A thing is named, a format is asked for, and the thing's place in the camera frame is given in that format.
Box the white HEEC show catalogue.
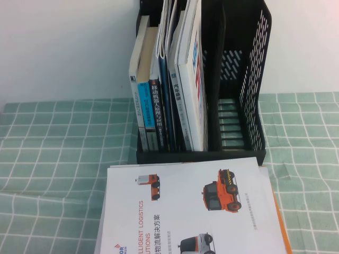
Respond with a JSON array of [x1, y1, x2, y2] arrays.
[[175, 0, 210, 152]]

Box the black spine robotics book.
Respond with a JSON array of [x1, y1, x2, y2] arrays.
[[148, 24, 167, 152]]

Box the cyan spine book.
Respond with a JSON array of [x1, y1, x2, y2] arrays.
[[136, 26, 160, 152]]

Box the grey spine paperback book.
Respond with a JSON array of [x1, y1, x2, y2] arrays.
[[129, 15, 150, 152]]

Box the black mesh book holder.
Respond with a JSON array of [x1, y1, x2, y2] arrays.
[[135, 0, 273, 166]]

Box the orange edged book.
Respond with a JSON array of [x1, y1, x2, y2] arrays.
[[261, 165, 293, 254]]

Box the navy thin magazine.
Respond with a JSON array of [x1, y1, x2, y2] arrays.
[[165, 0, 179, 152]]

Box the blue thin magazine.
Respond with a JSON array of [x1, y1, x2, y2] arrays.
[[155, 0, 173, 152]]

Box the upright books in rack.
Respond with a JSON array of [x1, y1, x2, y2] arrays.
[[167, 10, 193, 152]]

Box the white logistics vehicle brochure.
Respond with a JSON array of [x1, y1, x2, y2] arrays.
[[95, 157, 289, 254]]

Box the green checked tablecloth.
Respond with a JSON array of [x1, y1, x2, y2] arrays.
[[0, 91, 339, 254]]

